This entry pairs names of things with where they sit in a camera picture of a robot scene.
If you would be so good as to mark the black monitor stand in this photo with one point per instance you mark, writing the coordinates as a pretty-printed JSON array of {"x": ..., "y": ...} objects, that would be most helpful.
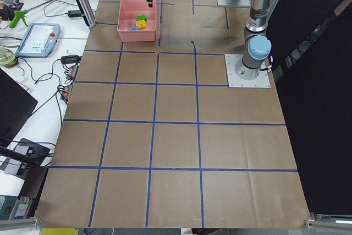
[{"x": 24, "y": 151}]

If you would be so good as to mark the teach pendant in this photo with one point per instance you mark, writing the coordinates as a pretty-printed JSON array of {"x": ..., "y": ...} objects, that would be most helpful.
[{"x": 39, "y": 40}]

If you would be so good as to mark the yellow block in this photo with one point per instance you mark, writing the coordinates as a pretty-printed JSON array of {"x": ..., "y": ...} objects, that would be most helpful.
[{"x": 141, "y": 24}]

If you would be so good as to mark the small black power adapter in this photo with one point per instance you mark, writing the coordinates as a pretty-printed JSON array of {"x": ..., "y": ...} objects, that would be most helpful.
[{"x": 74, "y": 13}]

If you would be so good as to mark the green handled reacher grabber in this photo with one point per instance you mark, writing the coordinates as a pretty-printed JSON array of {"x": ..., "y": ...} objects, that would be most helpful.
[{"x": 21, "y": 14}]

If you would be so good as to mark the usb hub with cables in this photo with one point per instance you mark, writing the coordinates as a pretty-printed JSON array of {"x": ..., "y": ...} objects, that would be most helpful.
[{"x": 65, "y": 90}]

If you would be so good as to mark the pink plastic box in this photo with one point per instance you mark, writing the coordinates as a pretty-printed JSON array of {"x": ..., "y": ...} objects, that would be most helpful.
[{"x": 128, "y": 12}]

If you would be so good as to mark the green block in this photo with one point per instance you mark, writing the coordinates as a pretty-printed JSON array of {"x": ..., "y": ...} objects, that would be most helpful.
[{"x": 141, "y": 17}]

